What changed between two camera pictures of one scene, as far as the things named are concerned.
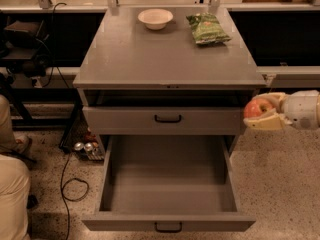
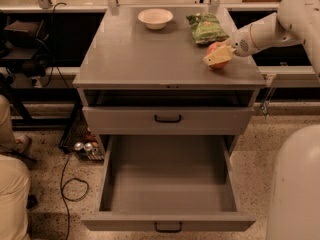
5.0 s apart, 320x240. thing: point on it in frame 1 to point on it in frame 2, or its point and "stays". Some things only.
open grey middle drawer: (169, 184) stays
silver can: (79, 146) stays
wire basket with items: (79, 140) stays
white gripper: (301, 109) to (240, 42)
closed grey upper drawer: (163, 120) stays
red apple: (258, 106) to (211, 48)
